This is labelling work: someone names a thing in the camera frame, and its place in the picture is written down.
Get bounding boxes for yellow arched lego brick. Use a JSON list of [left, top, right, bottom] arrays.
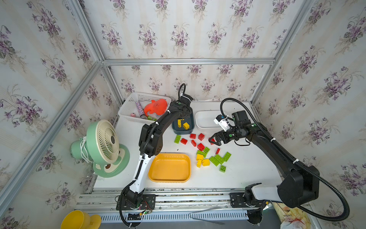
[[177, 119, 184, 128]]

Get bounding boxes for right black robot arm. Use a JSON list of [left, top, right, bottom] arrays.
[[209, 111, 350, 222]]

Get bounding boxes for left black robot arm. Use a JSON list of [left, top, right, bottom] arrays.
[[118, 83, 193, 209]]

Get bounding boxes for dark blue plastic tray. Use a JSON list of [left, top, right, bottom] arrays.
[[172, 113, 195, 135]]

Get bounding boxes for white plastic tray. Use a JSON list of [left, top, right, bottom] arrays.
[[195, 110, 229, 129]]

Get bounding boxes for green lego plate long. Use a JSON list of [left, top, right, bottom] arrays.
[[209, 156, 220, 167]]

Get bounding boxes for red toy in basket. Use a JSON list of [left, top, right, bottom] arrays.
[[144, 99, 168, 116]]

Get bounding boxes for small green lego brick bottom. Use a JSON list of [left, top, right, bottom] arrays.
[[219, 165, 226, 173]]

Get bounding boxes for green marker in basket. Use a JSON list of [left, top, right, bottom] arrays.
[[147, 116, 157, 121]]

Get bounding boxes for purple bottle in basket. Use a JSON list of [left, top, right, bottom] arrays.
[[135, 101, 145, 117]]

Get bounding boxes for yellow plastic tray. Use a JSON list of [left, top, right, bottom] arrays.
[[148, 153, 191, 183]]

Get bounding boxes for green desk fan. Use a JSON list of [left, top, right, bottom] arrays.
[[70, 120, 130, 178]]

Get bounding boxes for snack bag red top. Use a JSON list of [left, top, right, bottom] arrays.
[[272, 202, 311, 229]]

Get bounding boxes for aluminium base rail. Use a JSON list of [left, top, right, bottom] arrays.
[[75, 187, 309, 224]]

